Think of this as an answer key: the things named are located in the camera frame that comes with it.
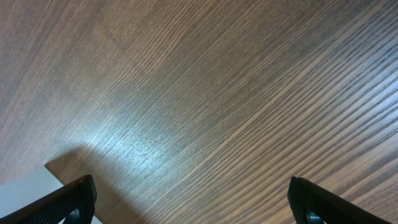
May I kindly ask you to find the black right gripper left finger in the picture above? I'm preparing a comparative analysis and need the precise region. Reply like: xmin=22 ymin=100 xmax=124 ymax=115
xmin=1 ymin=174 xmax=97 ymax=224

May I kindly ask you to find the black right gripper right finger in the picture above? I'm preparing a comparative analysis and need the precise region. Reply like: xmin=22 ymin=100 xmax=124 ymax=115
xmin=287 ymin=177 xmax=387 ymax=224

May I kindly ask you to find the white cardboard box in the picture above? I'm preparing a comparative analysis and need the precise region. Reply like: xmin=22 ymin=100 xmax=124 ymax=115
xmin=1 ymin=166 xmax=101 ymax=224

